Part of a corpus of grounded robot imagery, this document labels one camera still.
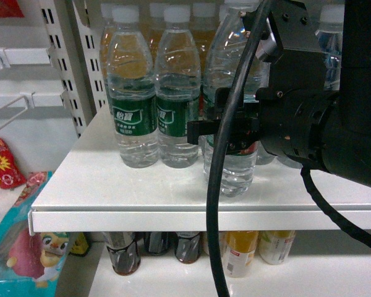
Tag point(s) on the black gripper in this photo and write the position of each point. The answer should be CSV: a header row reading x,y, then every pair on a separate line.
x,y
291,123

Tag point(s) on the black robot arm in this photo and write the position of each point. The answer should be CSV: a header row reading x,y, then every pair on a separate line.
x,y
347,133

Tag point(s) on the water bottle right players label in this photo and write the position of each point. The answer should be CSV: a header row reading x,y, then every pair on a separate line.
x,y
330,40

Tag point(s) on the water bottle far left front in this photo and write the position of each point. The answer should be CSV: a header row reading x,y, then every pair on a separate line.
x,y
132,91

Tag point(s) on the yellow juice bottle lower shelf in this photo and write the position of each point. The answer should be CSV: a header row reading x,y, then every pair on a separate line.
x,y
239,252

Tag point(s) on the white shelf board left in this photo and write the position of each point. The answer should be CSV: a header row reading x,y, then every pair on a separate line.
x,y
92,190

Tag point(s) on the dark tea bottle lower shelf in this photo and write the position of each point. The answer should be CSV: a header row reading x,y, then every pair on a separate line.
x,y
123,251

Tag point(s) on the white slotted shelf upright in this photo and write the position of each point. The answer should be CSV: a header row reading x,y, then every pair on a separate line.
x,y
74,29

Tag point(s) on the red snack packet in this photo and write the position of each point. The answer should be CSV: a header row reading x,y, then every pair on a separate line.
x,y
10,175

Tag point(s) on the teal cartoon snack bag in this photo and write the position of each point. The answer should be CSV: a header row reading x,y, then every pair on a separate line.
x,y
30,263

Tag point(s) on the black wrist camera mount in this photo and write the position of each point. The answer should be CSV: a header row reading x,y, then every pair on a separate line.
x,y
289,45

